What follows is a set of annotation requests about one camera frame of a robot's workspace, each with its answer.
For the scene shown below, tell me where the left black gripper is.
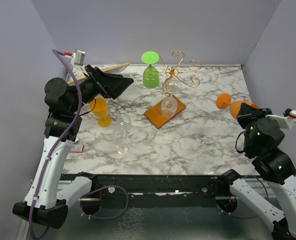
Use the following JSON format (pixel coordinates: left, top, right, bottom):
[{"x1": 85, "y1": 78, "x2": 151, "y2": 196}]
[{"x1": 68, "y1": 64, "x2": 134, "y2": 113}]

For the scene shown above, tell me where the orange plastic wine glass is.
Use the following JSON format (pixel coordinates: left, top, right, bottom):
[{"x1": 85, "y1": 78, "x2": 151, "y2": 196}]
[{"x1": 216, "y1": 93, "x2": 259, "y2": 119}]

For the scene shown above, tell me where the green plastic wine glass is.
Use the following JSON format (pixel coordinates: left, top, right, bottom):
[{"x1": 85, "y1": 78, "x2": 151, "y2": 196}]
[{"x1": 141, "y1": 51, "x2": 160, "y2": 89}]

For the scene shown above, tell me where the clear wine glass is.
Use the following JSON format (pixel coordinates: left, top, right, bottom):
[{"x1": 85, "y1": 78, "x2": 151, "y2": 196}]
[
  {"x1": 111, "y1": 127, "x2": 129, "y2": 155},
  {"x1": 161, "y1": 80, "x2": 182, "y2": 118},
  {"x1": 117, "y1": 113, "x2": 132, "y2": 132}
]

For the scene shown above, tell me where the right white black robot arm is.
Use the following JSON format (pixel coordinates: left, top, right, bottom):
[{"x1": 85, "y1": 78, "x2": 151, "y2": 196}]
[{"x1": 217, "y1": 102, "x2": 296, "y2": 240}]

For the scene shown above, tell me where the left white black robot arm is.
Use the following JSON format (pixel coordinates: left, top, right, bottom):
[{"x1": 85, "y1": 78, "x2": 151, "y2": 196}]
[{"x1": 12, "y1": 65, "x2": 134, "y2": 229}]

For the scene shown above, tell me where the yellow-orange plastic wine glass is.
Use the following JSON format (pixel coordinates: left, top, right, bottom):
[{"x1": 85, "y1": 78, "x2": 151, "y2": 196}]
[{"x1": 89, "y1": 97, "x2": 112, "y2": 128}]

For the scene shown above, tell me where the yellow framed whiteboard stand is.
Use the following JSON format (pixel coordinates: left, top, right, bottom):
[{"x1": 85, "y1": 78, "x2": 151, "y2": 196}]
[{"x1": 65, "y1": 62, "x2": 131, "y2": 86}]

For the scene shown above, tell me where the small red white card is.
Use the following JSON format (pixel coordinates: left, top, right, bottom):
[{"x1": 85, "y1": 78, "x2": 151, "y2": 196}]
[{"x1": 69, "y1": 144, "x2": 83, "y2": 153}]

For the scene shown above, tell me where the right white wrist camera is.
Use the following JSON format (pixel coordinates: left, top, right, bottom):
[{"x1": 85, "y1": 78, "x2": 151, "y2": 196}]
[{"x1": 265, "y1": 108, "x2": 296, "y2": 129}]

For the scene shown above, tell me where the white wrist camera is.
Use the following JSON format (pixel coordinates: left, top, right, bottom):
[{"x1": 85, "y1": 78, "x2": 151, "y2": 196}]
[
  {"x1": 70, "y1": 49, "x2": 87, "y2": 74},
  {"x1": 265, "y1": 108, "x2": 296, "y2": 129}
]

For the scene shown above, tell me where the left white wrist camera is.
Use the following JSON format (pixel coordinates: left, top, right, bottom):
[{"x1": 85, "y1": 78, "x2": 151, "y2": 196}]
[{"x1": 70, "y1": 49, "x2": 87, "y2": 74}]

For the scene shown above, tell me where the gold wire wine glass rack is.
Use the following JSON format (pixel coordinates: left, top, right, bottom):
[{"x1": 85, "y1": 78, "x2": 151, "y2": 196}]
[{"x1": 141, "y1": 50, "x2": 203, "y2": 129}]

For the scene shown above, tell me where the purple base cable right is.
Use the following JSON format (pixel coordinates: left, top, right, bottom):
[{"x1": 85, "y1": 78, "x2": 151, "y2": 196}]
[{"x1": 215, "y1": 174, "x2": 267, "y2": 221}]

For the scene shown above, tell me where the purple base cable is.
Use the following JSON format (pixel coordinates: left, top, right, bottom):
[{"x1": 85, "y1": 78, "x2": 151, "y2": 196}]
[
  {"x1": 79, "y1": 185, "x2": 130, "y2": 221},
  {"x1": 215, "y1": 174, "x2": 267, "y2": 221}
]

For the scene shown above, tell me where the black metal base rail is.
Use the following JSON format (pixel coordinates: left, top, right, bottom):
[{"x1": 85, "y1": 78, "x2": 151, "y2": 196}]
[{"x1": 60, "y1": 169, "x2": 241, "y2": 209}]

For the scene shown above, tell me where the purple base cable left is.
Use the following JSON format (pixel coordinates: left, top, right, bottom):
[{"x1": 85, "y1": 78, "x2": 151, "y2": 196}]
[{"x1": 79, "y1": 185, "x2": 130, "y2": 221}]

